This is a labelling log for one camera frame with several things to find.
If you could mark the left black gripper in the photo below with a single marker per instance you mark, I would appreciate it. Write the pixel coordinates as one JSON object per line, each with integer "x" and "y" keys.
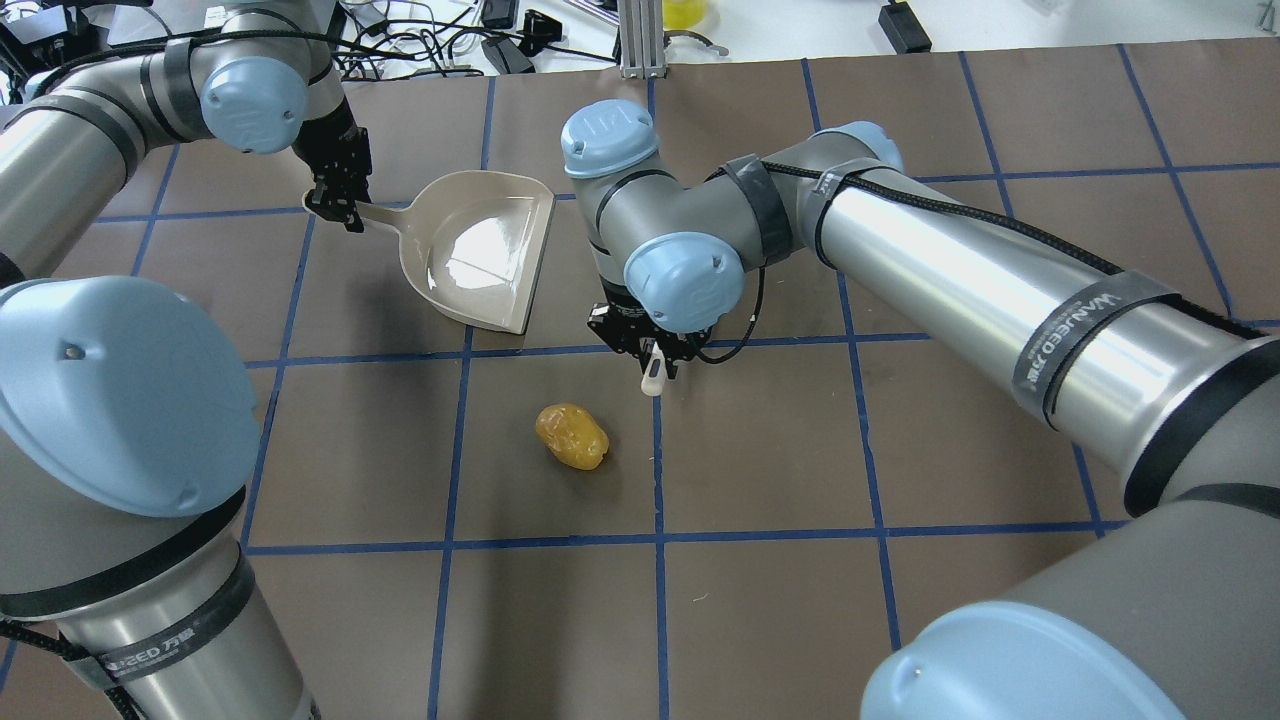
{"x": 333, "y": 143}

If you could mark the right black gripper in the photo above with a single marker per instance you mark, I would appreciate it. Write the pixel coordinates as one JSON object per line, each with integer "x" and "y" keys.
{"x": 622, "y": 322}

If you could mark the yellow trash ball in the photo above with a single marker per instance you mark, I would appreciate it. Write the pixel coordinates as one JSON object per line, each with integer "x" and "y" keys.
{"x": 573, "y": 436}

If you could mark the beige dustpan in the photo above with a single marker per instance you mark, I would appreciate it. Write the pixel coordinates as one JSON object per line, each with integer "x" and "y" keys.
{"x": 471, "y": 244}

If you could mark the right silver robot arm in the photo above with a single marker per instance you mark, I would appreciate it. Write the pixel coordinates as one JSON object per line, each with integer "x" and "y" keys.
{"x": 1172, "y": 617}

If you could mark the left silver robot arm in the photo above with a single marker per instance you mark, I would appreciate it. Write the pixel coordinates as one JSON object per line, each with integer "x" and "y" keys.
{"x": 128, "y": 431}

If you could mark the black power adapter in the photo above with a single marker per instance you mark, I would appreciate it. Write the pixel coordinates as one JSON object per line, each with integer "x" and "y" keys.
{"x": 901, "y": 26}

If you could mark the aluminium frame post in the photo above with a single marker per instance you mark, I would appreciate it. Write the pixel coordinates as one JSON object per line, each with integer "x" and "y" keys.
{"x": 642, "y": 40}

